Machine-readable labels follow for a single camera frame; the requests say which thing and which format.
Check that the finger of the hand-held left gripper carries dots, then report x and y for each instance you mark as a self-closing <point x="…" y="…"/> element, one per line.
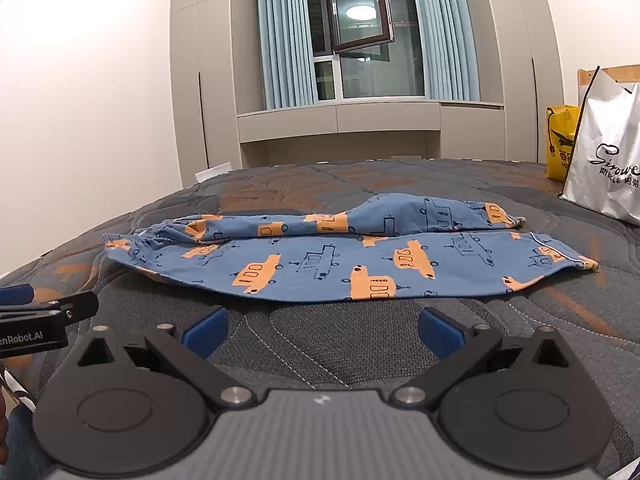
<point x="15" y="294"/>
<point x="77" y="304"/>

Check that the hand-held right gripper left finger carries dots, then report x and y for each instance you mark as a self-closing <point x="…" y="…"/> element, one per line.
<point x="206" y="332"/>

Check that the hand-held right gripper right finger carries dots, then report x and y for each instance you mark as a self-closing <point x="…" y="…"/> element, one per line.
<point x="442" y="332"/>

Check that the blue pants with orange cars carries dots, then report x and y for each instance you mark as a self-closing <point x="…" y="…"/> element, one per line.
<point x="320" y="265"/>

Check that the grey and orange quilted bed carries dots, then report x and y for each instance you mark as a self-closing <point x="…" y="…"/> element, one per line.
<point x="350" y="345"/>

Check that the person's jeans leg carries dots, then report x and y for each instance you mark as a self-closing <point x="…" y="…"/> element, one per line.
<point x="22" y="440"/>

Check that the white flat object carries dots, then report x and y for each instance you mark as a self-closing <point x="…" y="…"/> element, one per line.
<point x="212" y="172"/>

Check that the yellow shopping bag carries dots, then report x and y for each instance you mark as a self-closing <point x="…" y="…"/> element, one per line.
<point x="562" y="140"/>

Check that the beige window cabinet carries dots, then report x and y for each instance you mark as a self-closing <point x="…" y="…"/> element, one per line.
<point x="340" y="120"/>

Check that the white shopping bag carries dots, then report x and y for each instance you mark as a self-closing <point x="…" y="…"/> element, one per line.
<point x="607" y="160"/>

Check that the window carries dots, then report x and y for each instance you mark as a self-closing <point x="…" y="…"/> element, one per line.
<point x="380" y="75"/>

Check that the beige wardrobe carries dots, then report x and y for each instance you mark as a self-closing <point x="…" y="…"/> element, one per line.
<point x="520" y="60"/>
<point x="215" y="60"/>

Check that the blue curtain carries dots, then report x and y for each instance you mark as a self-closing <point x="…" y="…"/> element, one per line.
<point x="445" y="35"/>
<point x="285" y="35"/>

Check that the open brown window sash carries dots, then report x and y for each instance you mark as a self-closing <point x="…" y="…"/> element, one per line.
<point x="357" y="5"/>

